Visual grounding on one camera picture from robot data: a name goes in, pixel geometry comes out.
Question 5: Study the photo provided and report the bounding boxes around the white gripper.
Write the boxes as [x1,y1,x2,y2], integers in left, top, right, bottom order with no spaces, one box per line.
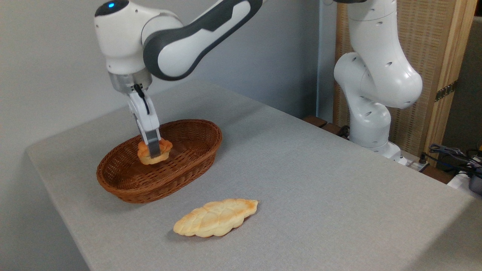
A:
[127,91,162,158]

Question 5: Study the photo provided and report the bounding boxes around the small round tart bread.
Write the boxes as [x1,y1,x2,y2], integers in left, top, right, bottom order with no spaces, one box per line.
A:
[137,139,173,165]

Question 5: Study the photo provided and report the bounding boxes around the braided leaf-shaped bread loaf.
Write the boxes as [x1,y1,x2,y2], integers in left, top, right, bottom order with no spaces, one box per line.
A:
[173,199,259,238]

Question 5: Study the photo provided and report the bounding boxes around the brown oval wicker basket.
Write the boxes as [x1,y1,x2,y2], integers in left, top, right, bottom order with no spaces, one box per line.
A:
[96,119,223,204]

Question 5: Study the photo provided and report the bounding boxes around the wooden rattan folding screen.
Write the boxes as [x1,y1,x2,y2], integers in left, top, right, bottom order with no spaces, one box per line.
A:
[333,0,478,167]

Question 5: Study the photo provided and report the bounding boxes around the metal screen hinge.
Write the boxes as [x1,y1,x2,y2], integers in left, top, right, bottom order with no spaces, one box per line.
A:
[435,80,458,102]

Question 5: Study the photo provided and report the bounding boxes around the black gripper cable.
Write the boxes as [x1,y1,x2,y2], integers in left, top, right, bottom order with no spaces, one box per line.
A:
[133,84,150,115]

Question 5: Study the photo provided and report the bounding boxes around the bundle of dark cables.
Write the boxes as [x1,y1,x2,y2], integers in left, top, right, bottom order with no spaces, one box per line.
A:
[429,143,482,178]

